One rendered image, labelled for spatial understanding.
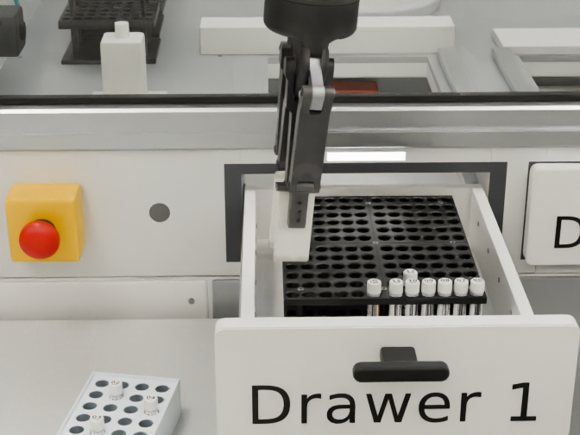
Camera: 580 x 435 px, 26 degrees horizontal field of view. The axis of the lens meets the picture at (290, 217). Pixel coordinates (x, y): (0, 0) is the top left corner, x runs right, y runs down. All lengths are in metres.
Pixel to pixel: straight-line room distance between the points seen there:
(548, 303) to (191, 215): 0.40
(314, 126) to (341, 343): 0.17
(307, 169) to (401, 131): 0.30
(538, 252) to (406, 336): 0.37
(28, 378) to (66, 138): 0.24
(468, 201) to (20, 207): 0.47
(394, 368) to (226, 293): 0.42
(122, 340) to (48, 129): 0.23
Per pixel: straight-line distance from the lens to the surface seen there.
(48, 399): 1.23
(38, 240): 1.27
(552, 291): 1.39
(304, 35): 0.98
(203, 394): 1.22
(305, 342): 1.00
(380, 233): 1.21
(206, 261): 1.34
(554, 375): 1.04
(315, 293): 1.10
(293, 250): 1.06
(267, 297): 1.23
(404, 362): 0.98
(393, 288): 1.10
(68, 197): 1.28
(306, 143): 0.99
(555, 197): 1.33
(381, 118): 1.28
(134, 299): 1.37
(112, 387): 1.15
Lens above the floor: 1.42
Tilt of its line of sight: 25 degrees down
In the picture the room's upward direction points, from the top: straight up
